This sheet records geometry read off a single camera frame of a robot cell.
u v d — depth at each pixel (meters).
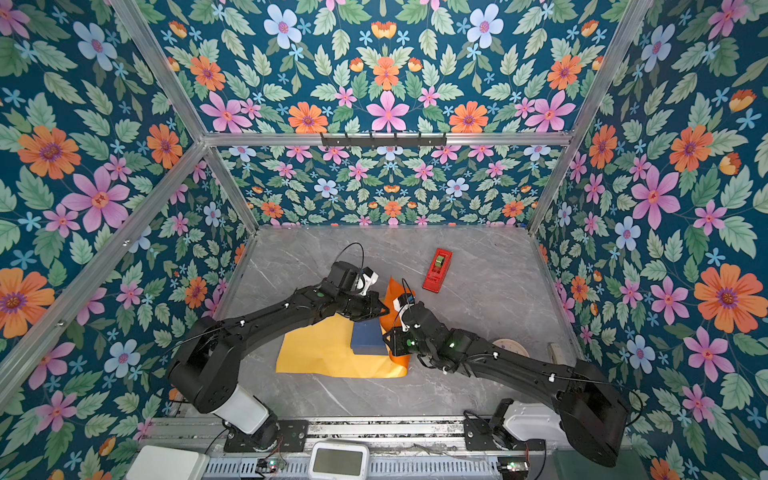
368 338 0.78
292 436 0.74
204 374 0.45
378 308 0.83
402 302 0.72
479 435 0.73
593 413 0.41
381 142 0.92
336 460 0.67
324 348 0.86
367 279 0.86
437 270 1.01
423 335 0.60
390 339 0.75
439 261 1.01
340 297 0.69
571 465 0.69
